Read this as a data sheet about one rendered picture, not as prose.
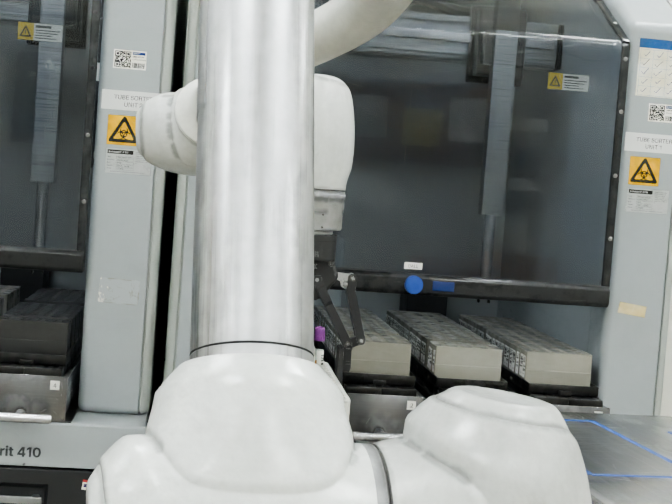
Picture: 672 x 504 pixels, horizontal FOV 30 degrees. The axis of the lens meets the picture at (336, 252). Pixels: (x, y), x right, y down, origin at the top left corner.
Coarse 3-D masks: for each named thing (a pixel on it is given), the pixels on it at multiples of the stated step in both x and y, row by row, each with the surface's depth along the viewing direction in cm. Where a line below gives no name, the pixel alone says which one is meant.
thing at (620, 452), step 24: (576, 432) 171; (600, 432) 172; (624, 432) 173; (648, 432) 175; (600, 456) 156; (624, 456) 157; (648, 456) 158; (600, 480) 142; (624, 480) 143; (648, 480) 144
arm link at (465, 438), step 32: (416, 416) 98; (448, 416) 96; (480, 416) 95; (512, 416) 95; (544, 416) 96; (384, 448) 97; (416, 448) 97; (448, 448) 94; (480, 448) 93; (512, 448) 94; (544, 448) 94; (576, 448) 97; (416, 480) 93; (448, 480) 93; (480, 480) 93; (512, 480) 93; (544, 480) 93; (576, 480) 96
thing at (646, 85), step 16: (640, 48) 208; (656, 48) 208; (640, 64) 208; (656, 64) 208; (640, 80) 208; (656, 80) 209; (656, 96) 209; (656, 112) 209; (640, 160) 209; (656, 160) 209; (640, 176) 209; (656, 176) 210; (640, 192) 209; (656, 192) 210; (640, 208) 210; (656, 208) 210; (624, 304) 210
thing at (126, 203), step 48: (144, 0) 199; (144, 48) 200; (96, 144) 200; (96, 192) 200; (144, 192) 201; (96, 240) 201; (144, 240) 201; (96, 288) 201; (144, 288) 202; (96, 336) 201; (144, 336) 203; (96, 384) 202; (144, 384) 203; (0, 432) 192; (48, 432) 193; (96, 432) 193; (144, 432) 194; (0, 480) 192; (48, 480) 193
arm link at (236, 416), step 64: (256, 0) 106; (256, 64) 104; (256, 128) 102; (256, 192) 101; (256, 256) 99; (192, 320) 101; (256, 320) 97; (192, 384) 94; (256, 384) 93; (320, 384) 96; (128, 448) 93; (192, 448) 91; (256, 448) 91; (320, 448) 93
